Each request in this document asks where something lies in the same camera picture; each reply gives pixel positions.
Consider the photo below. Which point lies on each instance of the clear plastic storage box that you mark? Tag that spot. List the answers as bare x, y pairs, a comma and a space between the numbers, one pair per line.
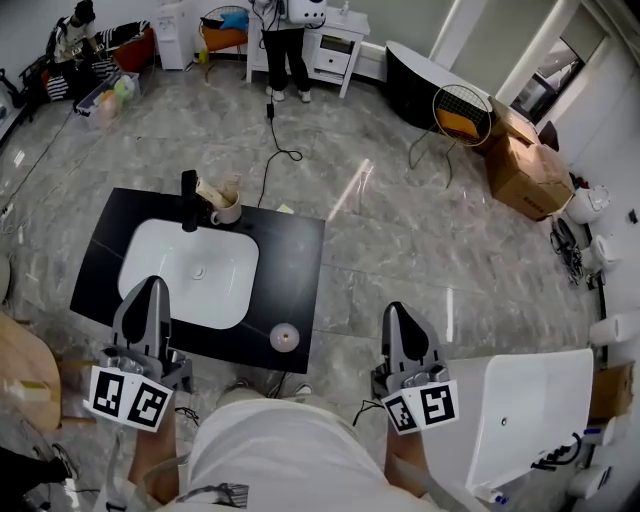
107, 100

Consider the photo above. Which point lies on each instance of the beige tube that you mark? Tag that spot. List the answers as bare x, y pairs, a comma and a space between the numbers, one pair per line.
231, 184
210, 192

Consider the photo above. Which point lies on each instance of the small cardboard box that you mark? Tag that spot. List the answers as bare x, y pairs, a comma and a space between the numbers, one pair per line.
612, 392

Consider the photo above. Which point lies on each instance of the person's shoe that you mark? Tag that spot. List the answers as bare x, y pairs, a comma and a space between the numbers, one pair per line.
303, 388
235, 386

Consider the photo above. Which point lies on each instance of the orange sofa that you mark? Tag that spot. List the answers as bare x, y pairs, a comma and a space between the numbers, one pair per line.
132, 50

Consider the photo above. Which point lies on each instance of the person's right shoe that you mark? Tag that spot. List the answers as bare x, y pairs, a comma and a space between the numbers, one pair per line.
303, 388

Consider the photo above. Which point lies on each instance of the black sink counter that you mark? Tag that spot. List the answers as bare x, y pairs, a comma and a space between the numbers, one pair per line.
287, 270

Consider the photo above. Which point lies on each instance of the yellow paper note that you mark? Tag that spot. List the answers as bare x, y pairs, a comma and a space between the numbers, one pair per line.
285, 208

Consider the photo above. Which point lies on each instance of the pale pink bottle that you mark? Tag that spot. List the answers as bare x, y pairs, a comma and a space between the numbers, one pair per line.
284, 337

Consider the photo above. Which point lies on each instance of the person's white shirt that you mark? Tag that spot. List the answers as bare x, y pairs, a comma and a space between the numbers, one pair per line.
280, 455

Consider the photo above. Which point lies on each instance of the blue cushion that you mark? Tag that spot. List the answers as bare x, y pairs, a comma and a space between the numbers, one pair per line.
235, 20

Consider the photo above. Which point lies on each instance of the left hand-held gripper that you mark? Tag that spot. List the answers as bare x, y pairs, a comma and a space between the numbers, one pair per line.
132, 400

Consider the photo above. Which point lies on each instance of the small pump bottle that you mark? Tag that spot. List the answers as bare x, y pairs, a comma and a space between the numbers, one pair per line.
345, 7

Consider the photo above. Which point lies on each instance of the flat cardboard box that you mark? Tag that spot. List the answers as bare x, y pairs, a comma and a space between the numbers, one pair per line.
515, 125

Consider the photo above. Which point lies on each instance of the black faucet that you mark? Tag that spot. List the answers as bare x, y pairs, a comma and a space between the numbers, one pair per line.
189, 200

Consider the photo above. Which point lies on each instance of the white desk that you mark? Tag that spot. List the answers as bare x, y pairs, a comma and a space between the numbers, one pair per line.
340, 45

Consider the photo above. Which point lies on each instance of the round wooden table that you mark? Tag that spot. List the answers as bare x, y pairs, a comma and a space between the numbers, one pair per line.
27, 370

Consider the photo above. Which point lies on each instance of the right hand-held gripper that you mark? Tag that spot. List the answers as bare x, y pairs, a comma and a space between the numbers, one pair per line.
430, 402

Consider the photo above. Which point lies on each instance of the black curved cabinet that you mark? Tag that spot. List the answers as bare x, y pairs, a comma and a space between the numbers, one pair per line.
415, 85

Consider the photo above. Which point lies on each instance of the beige mug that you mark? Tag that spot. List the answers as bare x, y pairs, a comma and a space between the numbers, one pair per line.
227, 214

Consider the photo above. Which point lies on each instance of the person's left shoe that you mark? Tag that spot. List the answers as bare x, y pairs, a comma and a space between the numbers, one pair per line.
235, 386

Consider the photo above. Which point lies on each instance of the person's left forearm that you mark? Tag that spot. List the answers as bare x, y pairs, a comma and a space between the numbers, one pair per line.
152, 460

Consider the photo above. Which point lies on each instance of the white power strip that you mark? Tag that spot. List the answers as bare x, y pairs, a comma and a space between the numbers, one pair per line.
6, 211

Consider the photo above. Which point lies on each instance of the white ceramic cylinder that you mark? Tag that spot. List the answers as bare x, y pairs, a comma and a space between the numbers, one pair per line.
617, 327

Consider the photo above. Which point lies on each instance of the person's right forearm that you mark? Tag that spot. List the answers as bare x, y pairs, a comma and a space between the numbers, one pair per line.
404, 457

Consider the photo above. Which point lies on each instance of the white appliance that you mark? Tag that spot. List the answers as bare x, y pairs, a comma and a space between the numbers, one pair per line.
307, 11

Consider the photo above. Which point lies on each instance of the black and white sneaker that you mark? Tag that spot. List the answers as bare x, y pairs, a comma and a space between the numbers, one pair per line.
65, 460

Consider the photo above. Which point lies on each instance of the black tap fixture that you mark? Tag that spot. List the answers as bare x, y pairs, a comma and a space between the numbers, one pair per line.
557, 455

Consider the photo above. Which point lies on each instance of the large cardboard box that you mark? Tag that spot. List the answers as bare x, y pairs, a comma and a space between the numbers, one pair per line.
527, 175

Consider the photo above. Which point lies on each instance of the white sink basin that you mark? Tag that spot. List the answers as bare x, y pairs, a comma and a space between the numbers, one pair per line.
200, 250

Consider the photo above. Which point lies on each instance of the white water dispenser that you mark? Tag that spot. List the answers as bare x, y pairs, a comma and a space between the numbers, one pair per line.
175, 37

